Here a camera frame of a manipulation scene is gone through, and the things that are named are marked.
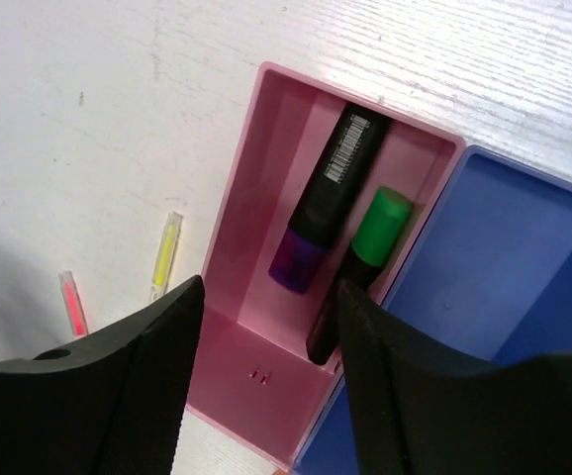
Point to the purple cap black highlighter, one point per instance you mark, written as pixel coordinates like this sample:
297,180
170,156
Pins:
319,217

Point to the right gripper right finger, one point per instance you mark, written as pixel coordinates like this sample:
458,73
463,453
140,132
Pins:
418,406

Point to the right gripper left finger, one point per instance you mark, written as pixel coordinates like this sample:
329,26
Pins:
109,403

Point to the yellow gel pen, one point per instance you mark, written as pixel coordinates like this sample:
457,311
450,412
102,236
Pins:
165,256

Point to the green cap black highlighter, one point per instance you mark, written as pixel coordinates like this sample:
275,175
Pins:
363,261

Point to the pink drawer box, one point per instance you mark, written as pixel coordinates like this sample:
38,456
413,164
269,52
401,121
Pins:
266,277

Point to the dark blue drawer box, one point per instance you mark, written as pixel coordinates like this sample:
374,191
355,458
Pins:
490,275

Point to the pink gel pen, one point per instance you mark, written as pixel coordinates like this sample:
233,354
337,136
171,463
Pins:
73,305

